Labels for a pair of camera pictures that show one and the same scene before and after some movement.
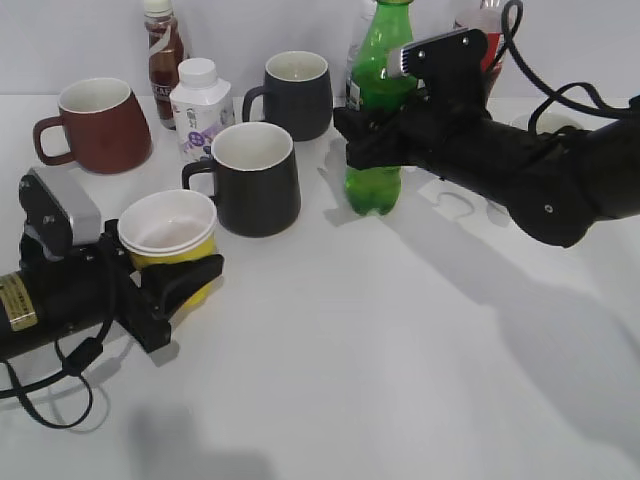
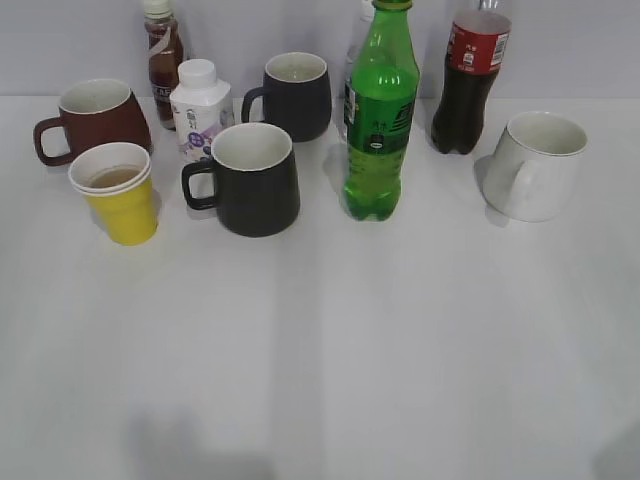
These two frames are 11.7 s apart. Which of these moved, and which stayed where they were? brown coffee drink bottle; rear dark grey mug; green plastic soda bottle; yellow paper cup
Moved: yellow paper cup
Stayed: green plastic soda bottle; brown coffee drink bottle; rear dark grey mug
